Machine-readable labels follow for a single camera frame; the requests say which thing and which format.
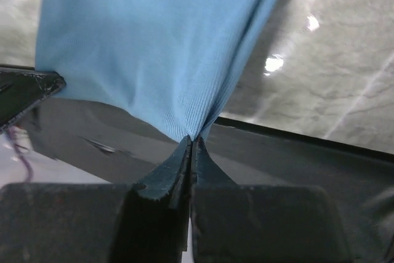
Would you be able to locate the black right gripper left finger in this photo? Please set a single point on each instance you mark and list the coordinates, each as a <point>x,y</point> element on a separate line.
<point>143,222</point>

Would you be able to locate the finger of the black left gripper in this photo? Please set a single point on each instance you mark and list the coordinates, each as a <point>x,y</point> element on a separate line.
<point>22,89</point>

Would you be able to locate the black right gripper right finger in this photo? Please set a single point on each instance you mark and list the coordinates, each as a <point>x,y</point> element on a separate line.
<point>260,223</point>

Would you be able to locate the blue tank top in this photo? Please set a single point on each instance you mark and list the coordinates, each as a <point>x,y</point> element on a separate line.
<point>170,63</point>

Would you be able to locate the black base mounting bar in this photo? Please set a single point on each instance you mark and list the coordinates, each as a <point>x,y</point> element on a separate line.
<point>111,144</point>

